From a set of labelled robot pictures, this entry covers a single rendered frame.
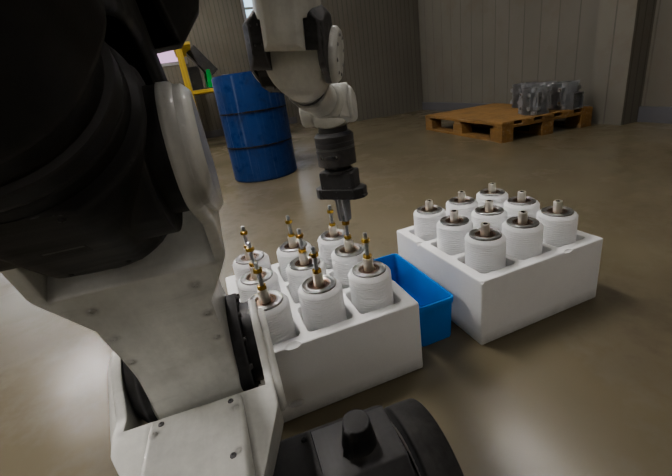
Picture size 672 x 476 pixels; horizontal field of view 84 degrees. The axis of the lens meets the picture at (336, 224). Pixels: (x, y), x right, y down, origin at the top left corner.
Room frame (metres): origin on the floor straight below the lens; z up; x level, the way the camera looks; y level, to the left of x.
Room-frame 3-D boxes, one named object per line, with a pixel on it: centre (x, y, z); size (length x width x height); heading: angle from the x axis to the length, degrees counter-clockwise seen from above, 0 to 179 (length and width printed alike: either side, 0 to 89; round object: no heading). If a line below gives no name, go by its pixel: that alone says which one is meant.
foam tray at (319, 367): (0.81, 0.09, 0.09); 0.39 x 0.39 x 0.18; 17
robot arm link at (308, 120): (0.86, -0.02, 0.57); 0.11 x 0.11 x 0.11; 79
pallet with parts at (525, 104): (3.66, -1.70, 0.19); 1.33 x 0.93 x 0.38; 14
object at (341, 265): (0.85, -0.02, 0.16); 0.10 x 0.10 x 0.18
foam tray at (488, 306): (0.97, -0.43, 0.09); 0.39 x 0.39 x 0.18; 18
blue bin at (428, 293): (0.90, -0.17, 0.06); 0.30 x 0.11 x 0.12; 17
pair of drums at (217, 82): (3.39, 0.55, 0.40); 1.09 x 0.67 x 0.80; 20
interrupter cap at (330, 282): (0.70, 0.05, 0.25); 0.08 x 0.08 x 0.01
